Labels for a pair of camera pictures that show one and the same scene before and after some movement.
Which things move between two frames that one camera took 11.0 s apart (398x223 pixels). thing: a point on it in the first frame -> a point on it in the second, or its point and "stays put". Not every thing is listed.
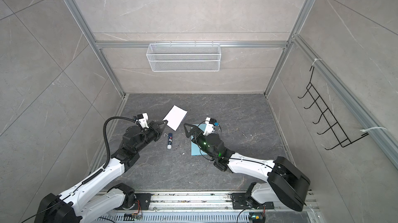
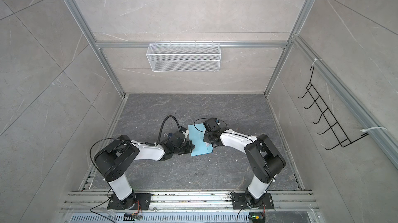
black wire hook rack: x=334 y=129 stays put
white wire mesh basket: x=186 y=57 stays put
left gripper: x=153 y=127 -> x=190 y=145
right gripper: x=201 y=134 -> x=205 y=138
